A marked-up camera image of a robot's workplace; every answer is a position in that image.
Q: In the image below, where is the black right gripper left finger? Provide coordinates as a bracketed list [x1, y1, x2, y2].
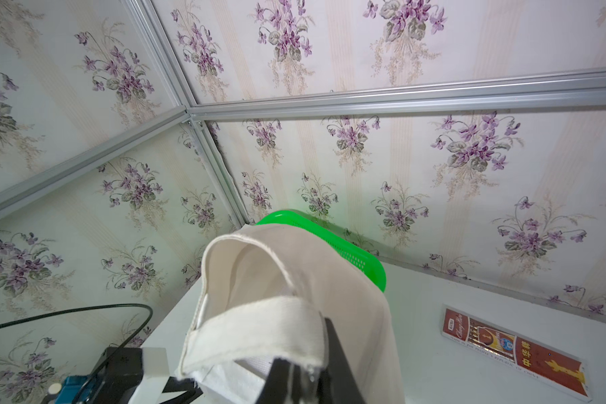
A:
[255, 359, 296, 404]

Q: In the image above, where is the white baseball cap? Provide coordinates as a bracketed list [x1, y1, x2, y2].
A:
[177, 225, 405, 403]

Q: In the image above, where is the green plastic basket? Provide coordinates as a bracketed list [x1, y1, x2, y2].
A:
[256, 210, 387, 292]

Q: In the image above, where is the red cigarette carton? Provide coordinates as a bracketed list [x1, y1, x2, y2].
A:
[441, 306, 593, 402]

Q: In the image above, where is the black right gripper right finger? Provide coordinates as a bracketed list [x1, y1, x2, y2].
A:
[316, 318, 365, 404]

